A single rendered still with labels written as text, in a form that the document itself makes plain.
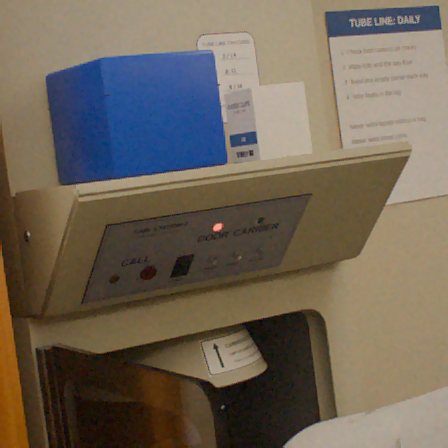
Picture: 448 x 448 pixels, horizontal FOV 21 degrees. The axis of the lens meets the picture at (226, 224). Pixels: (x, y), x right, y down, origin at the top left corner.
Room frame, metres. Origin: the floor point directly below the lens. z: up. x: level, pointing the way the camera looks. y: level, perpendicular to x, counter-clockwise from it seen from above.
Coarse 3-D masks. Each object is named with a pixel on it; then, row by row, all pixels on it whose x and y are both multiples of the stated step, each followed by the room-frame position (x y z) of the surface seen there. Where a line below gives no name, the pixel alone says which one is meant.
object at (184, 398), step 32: (64, 352) 0.91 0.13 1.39; (64, 384) 0.92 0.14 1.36; (96, 384) 0.86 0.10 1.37; (128, 384) 0.80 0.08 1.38; (160, 384) 0.75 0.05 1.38; (192, 384) 0.71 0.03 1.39; (64, 416) 0.93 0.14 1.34; (96, 416) 0.87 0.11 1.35; (128, 416) 0.81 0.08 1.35; (160, 416) 0.76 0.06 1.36; (192, 416) 0.71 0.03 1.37; (224, 416) 0.69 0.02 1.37
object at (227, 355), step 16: (192, 336) 1.09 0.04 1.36; (208, 336) 1.09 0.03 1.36; (224, 336) 1.10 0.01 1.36; (240, 336) 1.12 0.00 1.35; (112, 352) 1.10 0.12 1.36; (128, 352) 1.09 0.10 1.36; (144, 352) 1.08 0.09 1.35; (160, 352) 1.08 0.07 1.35; (176, 352) 1.08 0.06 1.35; (192, 352) 1.08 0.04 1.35; (208, 352) 1.09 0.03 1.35; (224, 352) 1.09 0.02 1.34; (240, 352) 1.11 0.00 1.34; (256, 352) 1.13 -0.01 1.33; (176, 368) 1.07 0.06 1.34; (192, 368) 1.07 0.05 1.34; (208, 368) 1.08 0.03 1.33; (224, 368) 1.08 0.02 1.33; (240, 368) 1.10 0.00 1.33; (256, 368) 1.11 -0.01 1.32; (224, 384) 1.08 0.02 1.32
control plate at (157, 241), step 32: (128, 224) 0.92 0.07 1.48; (160, 224) 0.94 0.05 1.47; (192, 224) 0.96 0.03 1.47; (224, 224) 0.98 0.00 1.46; (288, 224) 1.03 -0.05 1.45; (96, 256) 0.93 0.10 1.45; (128, 256) 0.95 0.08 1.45; (160, 256) 0.97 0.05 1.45; (224, 256) 1.01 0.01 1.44; (256, 256) 1.03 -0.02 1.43; (96, 288) 0.96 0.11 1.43; (128, 288) 0.98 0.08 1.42; (160, 288) 1.00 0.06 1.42
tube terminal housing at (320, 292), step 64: (0, 0) 0.98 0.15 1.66; (64, 0) 1.01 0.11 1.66; (128, 0) 1.04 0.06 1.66; (192, 0) 1.07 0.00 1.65; (256, 0) 1.11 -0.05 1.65; (0, 64) 0.97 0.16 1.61; (64, 64) 1.00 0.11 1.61; (0, 128) 0.97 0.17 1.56; (320, 128) 1.14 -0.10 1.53; (0, 192) 0.99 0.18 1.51; (64, 320) 0.99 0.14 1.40; (128, 320) 1.02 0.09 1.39; (192, 320) 1.05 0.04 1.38; (320, 320) 1.16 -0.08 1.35; (320, 384) 1.15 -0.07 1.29
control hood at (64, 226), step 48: (384, 144) 1.03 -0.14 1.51; (48, 192) 0.91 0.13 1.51; (96, 192) 0.88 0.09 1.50; (144, 192) 0.91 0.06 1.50; (192, 192) 0.93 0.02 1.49; (240, 192) 0.96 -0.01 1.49; (288, 192) 1.00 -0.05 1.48; (336, 192) 1.03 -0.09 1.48; (384, 192) 1.07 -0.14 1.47; (48, 240) 0.92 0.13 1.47; (96, 240) 0.92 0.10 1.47; (336, 240) 1.08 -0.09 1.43; (48, 288) 0.93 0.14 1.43; (192, 288) 1.03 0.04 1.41
